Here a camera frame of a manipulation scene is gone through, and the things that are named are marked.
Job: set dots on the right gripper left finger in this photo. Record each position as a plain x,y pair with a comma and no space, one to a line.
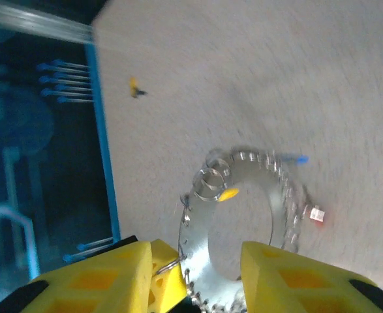
106,280

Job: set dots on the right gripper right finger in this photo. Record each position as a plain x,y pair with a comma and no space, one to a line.
292,283

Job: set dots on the small silver split keyring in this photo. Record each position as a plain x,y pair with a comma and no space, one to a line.
207,198
225,163
171,263

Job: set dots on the pile of metal key rings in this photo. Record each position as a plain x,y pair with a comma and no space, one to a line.
197,228

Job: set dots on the red key tag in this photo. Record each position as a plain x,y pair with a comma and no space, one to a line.
316,214

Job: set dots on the yellow key tag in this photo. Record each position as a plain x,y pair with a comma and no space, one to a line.
227,194

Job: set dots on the blue table edge strip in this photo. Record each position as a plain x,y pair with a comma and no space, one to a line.
103,146

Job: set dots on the yellow black key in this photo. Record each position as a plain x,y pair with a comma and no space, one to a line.
133,85

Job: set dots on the aluminium frame post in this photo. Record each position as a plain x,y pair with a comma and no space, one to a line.
31,21

